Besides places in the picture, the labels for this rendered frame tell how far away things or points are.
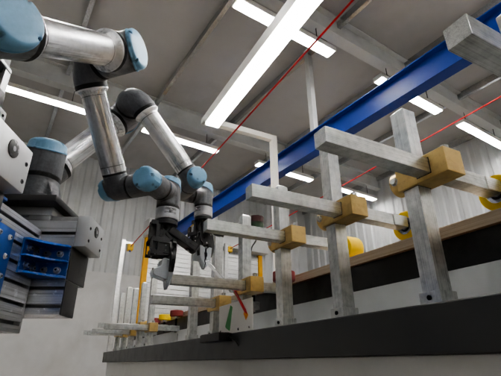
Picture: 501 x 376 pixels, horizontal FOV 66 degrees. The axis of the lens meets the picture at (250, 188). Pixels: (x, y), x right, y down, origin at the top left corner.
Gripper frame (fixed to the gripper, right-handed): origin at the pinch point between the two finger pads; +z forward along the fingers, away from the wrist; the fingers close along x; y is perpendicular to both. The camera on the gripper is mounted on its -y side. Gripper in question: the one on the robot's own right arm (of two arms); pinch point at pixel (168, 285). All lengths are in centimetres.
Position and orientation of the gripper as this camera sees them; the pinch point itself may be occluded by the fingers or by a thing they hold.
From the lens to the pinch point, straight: 124.6
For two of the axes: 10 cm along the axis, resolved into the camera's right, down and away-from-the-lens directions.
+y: -8.8, -1.9, -4.3
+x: 4.7, -3.6, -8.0
